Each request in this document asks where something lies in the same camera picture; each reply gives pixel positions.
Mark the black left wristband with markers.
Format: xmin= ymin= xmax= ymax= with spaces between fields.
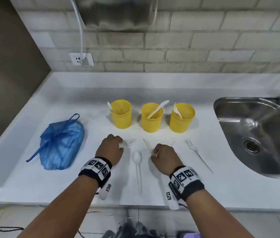
xmin=78 ymin=156 xmax=113 ymax=188

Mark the stainless steel sink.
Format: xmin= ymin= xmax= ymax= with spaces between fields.
xmin=213 ymin=97 xmax=280 ymax=180

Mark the white plug with cable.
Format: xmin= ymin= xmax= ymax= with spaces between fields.
xmin=69 ymin=0 xmax=92 ymax=66

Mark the person's left hand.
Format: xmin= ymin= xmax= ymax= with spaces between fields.
xmin=95 ymin=134 xmax=124 ymax=166

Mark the purple plastic stool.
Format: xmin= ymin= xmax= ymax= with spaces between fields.
xmin=178 ymin=232 xmax=202 ymax=238

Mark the stainless steel wall appliance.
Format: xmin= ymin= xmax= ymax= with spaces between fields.
xmin=74 ymin=0 xmax=158 ymax=32

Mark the person's right forearm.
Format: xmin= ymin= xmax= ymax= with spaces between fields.
xmin=185 ymin=189 xmax=255 ymax=238

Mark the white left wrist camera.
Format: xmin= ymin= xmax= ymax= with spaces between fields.
xmin=97 ymin=179 xmax=112 ymax=201

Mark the black wristband with markers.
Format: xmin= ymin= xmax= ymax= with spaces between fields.
xmin=78 ymin=156 xmax=113 ymax=188
xmin=168 ymin=166 xmax=205 ymax=202

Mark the person's left forearm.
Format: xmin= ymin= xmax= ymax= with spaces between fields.
xmin=16 ymin=175 xmax=98 ymax=238

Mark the person's right hand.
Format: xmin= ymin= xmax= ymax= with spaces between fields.
xmin=150 ymin=143 xmax=184 ymax=177

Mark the blue plastic bag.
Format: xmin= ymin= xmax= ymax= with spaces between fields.
xmin=26 ymin=113 xmax=85 ymax=171

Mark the white wall socket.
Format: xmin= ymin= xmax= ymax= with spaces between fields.
xmin=68 ymin=52 xmax=95 ymax=67

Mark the yellow mesh cup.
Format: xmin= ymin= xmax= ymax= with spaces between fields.
xmin=141 ymin=102 xmax=164 ymax=134
xmin=110 ymin=99 xmax=132 ymax=130
xmin=169 ymin=103 xmax=196 ymax=134

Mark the black right wristband with markers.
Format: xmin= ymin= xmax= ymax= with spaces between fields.
xmin=168 ymin=166 xmax=205 ymax=202

